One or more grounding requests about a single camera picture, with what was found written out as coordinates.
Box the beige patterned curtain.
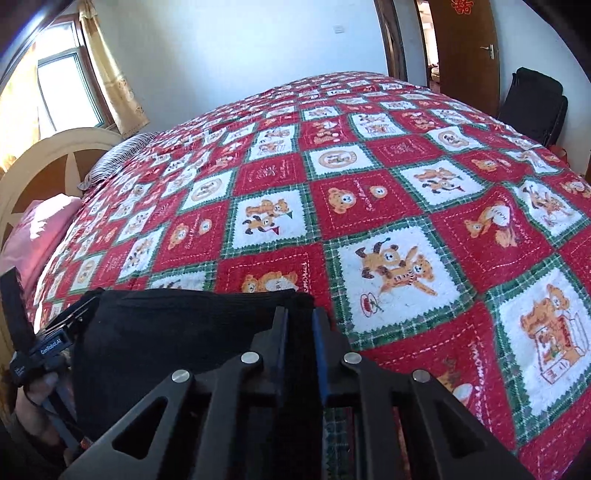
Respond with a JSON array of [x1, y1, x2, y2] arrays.
[[78, 0, 151, 138]]

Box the black pants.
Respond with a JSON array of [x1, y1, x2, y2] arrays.
[[69, 288, 315, 441]]

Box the cream wooden headboard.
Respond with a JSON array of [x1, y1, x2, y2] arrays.
[[0, 127, 123, 259]]

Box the red printed bear blanket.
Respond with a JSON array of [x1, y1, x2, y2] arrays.
[[25, 71, 591, 480]]

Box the pink pillow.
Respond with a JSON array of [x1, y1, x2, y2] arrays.
[[0, 196, 83, 296]]

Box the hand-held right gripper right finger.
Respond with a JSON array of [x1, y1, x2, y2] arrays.
[[312, 307, 536, 480]]

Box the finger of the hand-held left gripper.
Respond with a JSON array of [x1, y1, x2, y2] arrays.
[[42, 290, 101, 335]]

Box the black bag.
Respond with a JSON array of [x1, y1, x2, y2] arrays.
[[499, 67, 570, 148]]

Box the brown wooden door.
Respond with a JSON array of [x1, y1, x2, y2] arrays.
[[427, 0, 502, 118]]

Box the window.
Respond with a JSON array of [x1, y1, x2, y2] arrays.
[[34, 14, 116, 132]]

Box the person's left hand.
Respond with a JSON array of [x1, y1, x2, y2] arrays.
[[13, 372, 63, 452]]

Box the striped grey pillow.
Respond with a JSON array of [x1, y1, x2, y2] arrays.
[[78, 131, 162, 191]]

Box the sunlit golden curtain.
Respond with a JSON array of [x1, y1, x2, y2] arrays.
[[0, 46, 44, 174]]

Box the dark wooden door frame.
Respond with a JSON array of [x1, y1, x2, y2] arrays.
[[374, 0, 409, 83]]

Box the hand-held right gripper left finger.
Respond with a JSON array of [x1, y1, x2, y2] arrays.
[[60, 307, 291, 480]]

